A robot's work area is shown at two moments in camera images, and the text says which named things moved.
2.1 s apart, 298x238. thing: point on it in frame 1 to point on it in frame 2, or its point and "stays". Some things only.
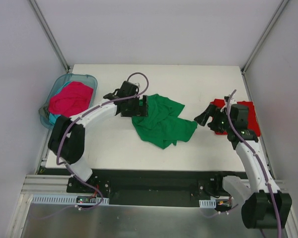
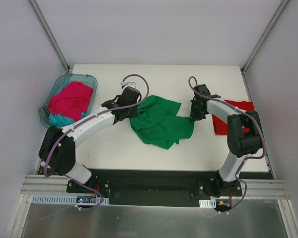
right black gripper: x=212 y=117 to x=196 y=109
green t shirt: x=163 y=127 stays
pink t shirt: x=74 y=97 stays
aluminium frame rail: x=58 y=185 stays
